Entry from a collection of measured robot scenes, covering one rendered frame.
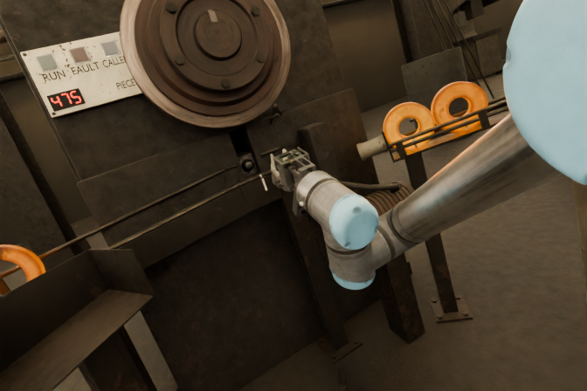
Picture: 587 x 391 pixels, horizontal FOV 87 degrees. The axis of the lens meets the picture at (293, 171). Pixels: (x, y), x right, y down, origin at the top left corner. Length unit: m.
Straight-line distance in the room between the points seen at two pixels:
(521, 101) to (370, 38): 8.92
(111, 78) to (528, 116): 1.02
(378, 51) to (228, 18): 8.36
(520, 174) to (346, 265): 0.34
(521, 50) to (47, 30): 1.11
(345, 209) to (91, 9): 0.92
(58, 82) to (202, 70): 0.42
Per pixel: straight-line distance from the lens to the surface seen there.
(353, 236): 0.56
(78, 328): 0.85
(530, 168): 0.42
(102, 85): 1.08
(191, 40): 0.89
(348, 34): 8.74
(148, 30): 0.94
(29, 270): 1.06
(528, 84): 0.20
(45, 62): 1.11
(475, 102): 1.10
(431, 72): 3.43
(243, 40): 0.92
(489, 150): 0.44
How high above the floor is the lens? 0.90
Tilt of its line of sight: 12 degrees down
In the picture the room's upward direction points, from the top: 18 degrees counter-clockwise
